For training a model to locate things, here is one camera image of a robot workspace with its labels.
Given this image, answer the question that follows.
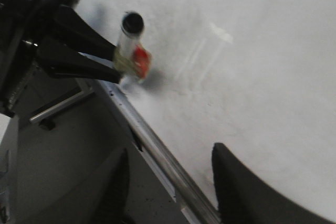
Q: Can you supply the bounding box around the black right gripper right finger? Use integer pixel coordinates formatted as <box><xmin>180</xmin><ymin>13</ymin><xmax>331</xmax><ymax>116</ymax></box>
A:
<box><xmin>212</xmin><ymin>143</ymin><xmax>329</xmax><ymax>223</ymax></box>

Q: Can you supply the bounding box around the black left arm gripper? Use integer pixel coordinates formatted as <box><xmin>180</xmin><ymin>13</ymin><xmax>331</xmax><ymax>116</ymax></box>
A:
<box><xmin>1</xmin><ymin>0</ymin><xmax>121</xmax><ymax>118</ymax></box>

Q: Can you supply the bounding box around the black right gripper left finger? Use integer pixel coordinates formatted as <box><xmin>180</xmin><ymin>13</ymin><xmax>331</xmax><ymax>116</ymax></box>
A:
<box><xmin>90</xmin><ymin>149</ymin><xmax>135</xmax><ymax>223</ymax></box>

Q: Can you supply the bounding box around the white whiteboard marker pen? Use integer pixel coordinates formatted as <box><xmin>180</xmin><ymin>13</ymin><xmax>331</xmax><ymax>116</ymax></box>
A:
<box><xmin>113</xmin><ymin>11</ymin><xmax>144</xmax><ymax>82</ymax></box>

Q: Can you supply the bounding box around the red eraser taped to marker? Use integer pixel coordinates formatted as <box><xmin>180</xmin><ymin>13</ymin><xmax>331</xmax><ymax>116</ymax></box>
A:
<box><xmin>126</xmin><ymin>45</ymin><xmax>152</xmax><ymax>79</ymax></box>

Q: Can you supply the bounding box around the white whiteboard surface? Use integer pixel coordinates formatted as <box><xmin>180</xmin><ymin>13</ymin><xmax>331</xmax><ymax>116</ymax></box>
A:
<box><xmin>77</xmin><ymin>0</ymin><xmax>335</xmax><ymax>222</ymax></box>

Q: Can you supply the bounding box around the aluminium whiteboard frame rail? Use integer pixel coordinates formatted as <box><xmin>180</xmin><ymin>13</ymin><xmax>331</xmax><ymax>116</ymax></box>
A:
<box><xmin>78</xmin><ymin>79</ymin><xmax>221</xmax><ymax>223</ymax></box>

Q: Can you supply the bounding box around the metal cabinet handle bar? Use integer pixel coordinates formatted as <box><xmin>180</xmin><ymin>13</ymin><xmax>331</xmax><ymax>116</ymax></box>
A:
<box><xmin>29</xmin><ymin>89</ymin><xmax>93</xmax><ymax>131</ymax></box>

